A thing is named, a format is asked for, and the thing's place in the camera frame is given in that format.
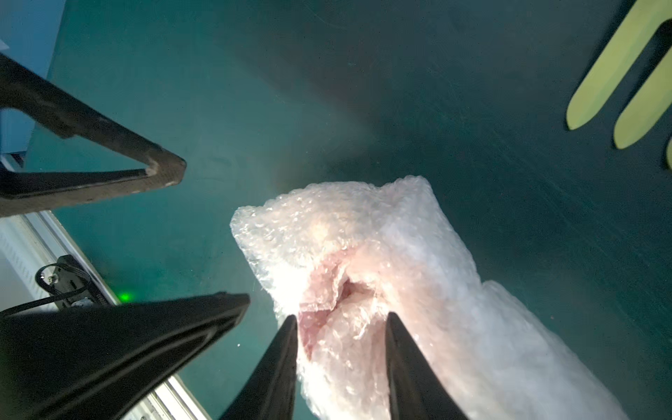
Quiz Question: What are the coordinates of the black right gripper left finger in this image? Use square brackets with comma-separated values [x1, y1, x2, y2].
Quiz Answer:
[220, 315, 299, 419]

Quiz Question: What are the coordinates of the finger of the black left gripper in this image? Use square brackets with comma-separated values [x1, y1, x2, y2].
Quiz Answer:
[1, 293, 250, 419]
[1, 56, 187, 217]

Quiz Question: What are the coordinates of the green fork wooden handle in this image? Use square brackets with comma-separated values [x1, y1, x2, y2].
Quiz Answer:
[565, 1, 671, 173]

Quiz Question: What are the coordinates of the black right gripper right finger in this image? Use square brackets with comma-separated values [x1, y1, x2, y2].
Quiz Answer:
[385, 313, 467, 420]

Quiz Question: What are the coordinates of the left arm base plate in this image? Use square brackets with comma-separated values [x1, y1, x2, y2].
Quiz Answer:
[34, 255, 110, 310]

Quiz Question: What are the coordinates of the aluminium front rail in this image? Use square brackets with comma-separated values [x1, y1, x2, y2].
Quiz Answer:
[0, 154, 211, 420]

